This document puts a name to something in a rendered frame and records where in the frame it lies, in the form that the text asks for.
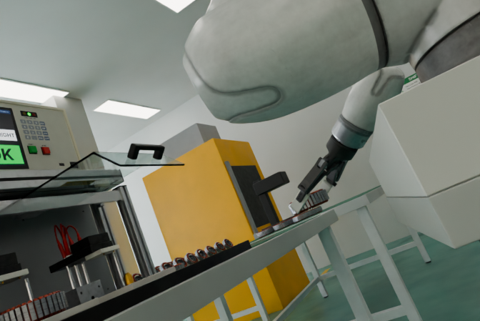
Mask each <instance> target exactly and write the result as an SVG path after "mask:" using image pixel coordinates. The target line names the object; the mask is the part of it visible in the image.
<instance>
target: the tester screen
mask: <svg viewBox="0 0 480 321"><path fill-rule="evenodd" d="M0 129H9V130H14V131H15V134H16V130H15V128H14V123H13V120H12V118H11V113H10V111H9V110H3V109H0ZM16 138H17V135H16ZM0 144H3V145H19V140H18V138H17V141H7V140H0ZM19 147H20V145H19ZM20 150H21V147H20ZM21 155H22V152H21ZM22 157H23V155H22ZM23 159H24V158H23ZM6 166H26V165H25V162H24V164H0V167H6Z"/></svg>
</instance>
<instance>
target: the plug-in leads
mask: <svg viewBox="0 0 480 321"><path fill-rule="evenodd" d="M62 227H63V228H64V231H63V228H62ZM69 227H72V228H74V229H75V231H76V234H77V237H78V241H79V240H81V239H82V238H81V237H80V235H79V233H78V231H77V230H76V228H75V227H73V226H71V225H69V226H68V227H67V228H65V226H63V225H62V224H61V223H60V229H61V231H60V229H59V228H58V226H57V225H54V233H55V237H56V241H57V244H58V248H59V250H60V253H61V256H62V257H63V259H64V258H65V257H69V256H70V255H71V254H72V252H70V250H71V248H70V245H72V244H73V243H74V241H73V240H72V239H71V238H70V236H69V233H68V232H67V229H68V228H69ZM56 228H57V229H58V231H59V233H60V235H61V237H62V239H63V244H64V248H63V246H62V244H61V243H60V241H59V240H58V238H57V235H56ZM66 235H67V236H68V239H69V245H68V242H67V240H66ZM69 248H70V249H69Z"/></svg>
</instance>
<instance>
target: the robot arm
mask: <svg viewBox="0 0 480 321"><path fill-rule="evenodd" d="M184 50H185V51H184V57H183V65H184V68H185V70H186V73H187V74H188V76H189V78H190V80H191V83H192V84H193V85H194V88H195V89H196V91H197V92H198V94H199V96H200V97H201V99H202V101H203V102H204V104H205V105H206V107H207V109H208V110H209V111H210V112H211V114H212V115H213V116H214V117H215V118H217V119H220V120H224V121H228V122H230V123H232V124H248V123H257V122H265V121H269V120H272V119H278V118H281V117H285V116H286V115H289V114H292V113H294V112H297V111H299V110H302V109H305V108H307V107H310V106H311V105H313V104H316V103H318V102H320V101H322V100H325V99H327V98H329V97H331V96H333V95H335V94H337V93H339V92H341V91H343V90H345V89H346V88H348V87H350V86H352V89H351V91H350V92H349V95H348V97H347V99H346V101H345V105H344V109H343V111H342V113H341V114H340V115H339V118H338V119H337V121H336V123H335V125H334V127H333V128H332V130H331V131H332V135H331V137H330V139H329V140H328V142H327V143H326V148H327V149H328V151H329V153H328V154H327V155H326V156H325V157H324V158H321V157H319V158H318V160H317V162H316V164H315V165H314V166H313V167H312V169H311V170H310V171H309V173H308V174H307V175H306V176H305V178H304V179H303V180H302V182H301V183H300V184H299V185H298V188H299V192H298V193H297V195H296V196H295V198H294V200H293V202H292V203H291V205H290V208H292V209H293V210H294V211H295V213H297V214H298V213H299V212H300V211H301V209H302V207H303V206H304V204H305V203H306V201H307V199H308V198H309V196H310V194H311V193H310V191H311V190H312V189H313V188H314V187H315V186H316V185H317V184H318V183H319V182H320V181H321V180H322V179H323V177H324V176H326V179H324V180H323V182H322V183H321V185H320V186H319V188H318V189H317V190H319V189H325V190H326V192H327V194H328V193H329V191H330V189H331V188H332V185H333V186H334V187H335V186H336V185H337V183H335V182H338V181H339V179H340V177H341V175H342V172H343V170H344V168H345V166H346V163H347V162H348V161H349V160H352V159H353V157H354V155H355V154H356V152H357V151H358V149H361V148H362V147H364V145H365V143H366V142H367V141H368V139H369V137H370V136H371V135H372V134H373V131H374V127H375V122H376V114H377V109H378V105H379V104H380V103H382V102H385V101H386V100H388V99H390V98H392V97H395V96H396V95H398V94H400V93H401V91H402V89H403V85H404V80H405V75H404V73H403V71H402V70H400V69H399V68H398V67H396V66H398V65H403V64H407V63H410V65H411V66H412V67H413V69H414V71H415V72H416V74H417V76H418V78H419V80H420V82H421V83H424V82H426V81H428V80H430V79H432V78H434V77H435V76H438V75H440V74H442V73H444V72H446V71H448V70H450V69H453V68H454V67H456V66H458V65H460V64H463V63H464V62H466V61H469V60H471V59H473V58H475V57H477V56H479V55H480V0H211V3H210V5H209V7H208V9H207V11H206V15H204V16H203V17H201V18H200V19H199V20H198V21H197V22H196V23H195V25H194V27H193V29H192V30H191V32H190V34H189V37H188V39H187V40H186V43H185V45H184ZM325 170H326V171H325Z"/></svg>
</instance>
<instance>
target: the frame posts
mask: <svg viewBox="0 0 480 321"><path fill-rule="evenodd" d="M116 190H118V191H119V194H120V196H121V201H119V202H117V204H118V207H119V211H120V213H121V217H122V219H123V222H124V226H125V228H126V232H127V234H128V236H129V240H130V243H131V246H132V249H133V251H134V255H135V258H136V261H137V264H138V266H139V270H140V273H141V276H142V278H143V279H144V278H146V277H149V276H151V275H154V274H156V269H155V266H154V263H153V261H152V258H151V255H150V252H149V249H148V247H147V244H146V240H145V238H144V234H143V232H142V230H141V226H140V224H139V220H138V217H137V216H136V212H135V209H134V206H133V203H132V201H131V198H130V195H129V191H128V189H127V186H126V185H120V186H118V187H116V188H114V189H112V191H116ZM90 208H91V211H92V214H93V216H94V221H95V223H96V227H97V229H98V232H99V234H101V233H104V232H108V235H109V239H110V241H112V243H113V245H117V241H116V238H115V235H114V231H113V229H112V226H111V222H110V219H109V216H108V213H107V211H106V207H105V205H104V206H103V207H100V208H97V206H96V204H93V205H90ZM113 253H116V257H117V260H118V262H119V266H120V269H121V273H122V275H123V277H124V274H126V273H127V271H126V268H125V265H124V261H123V259H122V256H121V253H120V250H119V249H117V250H115V251H114V252H111V253H109V254H107V255H106V258H107V260H108V263H109V267H110V270H111V273H112V276H113V278H114V282H115V285H116V289H117V290H118V289H120V288H122V287H123V286H122V283H121V280H120V277H119V273H118V271H117V268H116V265H115V262H114V258H113V255H112V254H113Z"/></svg>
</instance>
